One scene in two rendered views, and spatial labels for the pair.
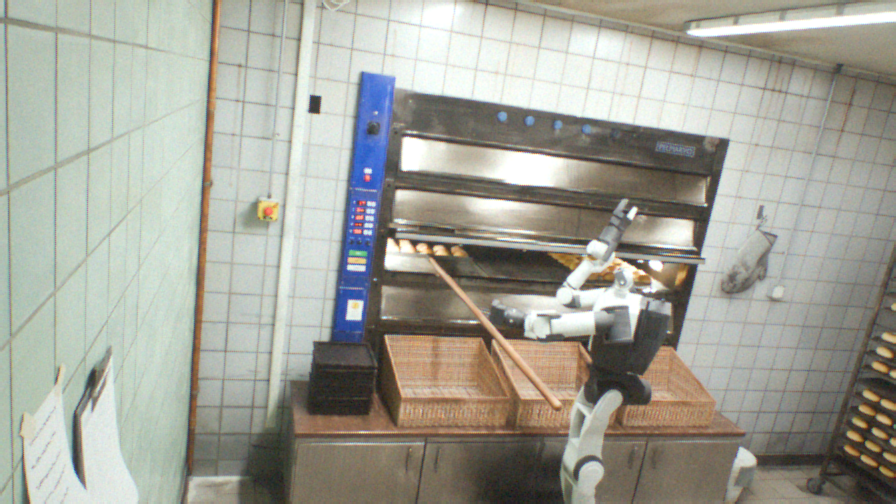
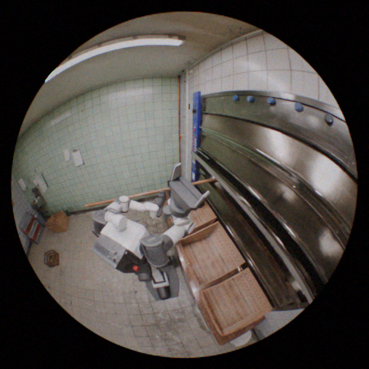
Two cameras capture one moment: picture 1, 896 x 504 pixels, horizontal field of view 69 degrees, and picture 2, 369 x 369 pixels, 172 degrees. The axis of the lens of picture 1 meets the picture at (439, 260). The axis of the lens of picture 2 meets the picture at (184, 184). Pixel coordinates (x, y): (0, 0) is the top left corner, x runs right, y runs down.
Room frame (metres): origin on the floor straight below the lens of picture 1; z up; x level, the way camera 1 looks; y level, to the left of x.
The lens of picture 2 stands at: (2.96, -1.07, 1.90)
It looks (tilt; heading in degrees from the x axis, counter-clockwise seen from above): 37 degrees down; 88
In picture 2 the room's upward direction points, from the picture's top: straight up
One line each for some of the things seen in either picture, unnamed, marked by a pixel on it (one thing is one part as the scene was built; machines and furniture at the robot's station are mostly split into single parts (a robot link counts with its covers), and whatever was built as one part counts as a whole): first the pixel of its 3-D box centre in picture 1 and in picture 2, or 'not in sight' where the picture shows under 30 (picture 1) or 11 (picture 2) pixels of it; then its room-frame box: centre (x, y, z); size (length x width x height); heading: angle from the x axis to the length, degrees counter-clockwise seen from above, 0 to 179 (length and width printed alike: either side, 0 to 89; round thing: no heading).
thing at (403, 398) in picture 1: (442, 378); (188, 213); (3.04, -0.11, 0.72); 0.56 x 0.49 x 0.28; 109
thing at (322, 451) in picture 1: (515, 454); (198, 256); (3.17, -0.57, 0.29); 2.42 x 0.56 x 0.58; 107
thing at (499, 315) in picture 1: (504, 316); (160, 199); (2.77, -0.33, 1.19); 0.12 x 0.10 x 0.13; 72
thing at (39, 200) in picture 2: not in sight; (38, 205); (-1.07, -0.29, 0.71); 0.47 x 0.36 x 0.91; 17
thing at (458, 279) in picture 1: (540, 285); (246, 219); (3.50, -0.58, 1.16); 1.80 x 0.06 x 0.04; 107
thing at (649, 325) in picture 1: (627, 330); (124, 247); (2.60, -0.83, 1.26); 0.34 x 0.30 x 0.36; 162
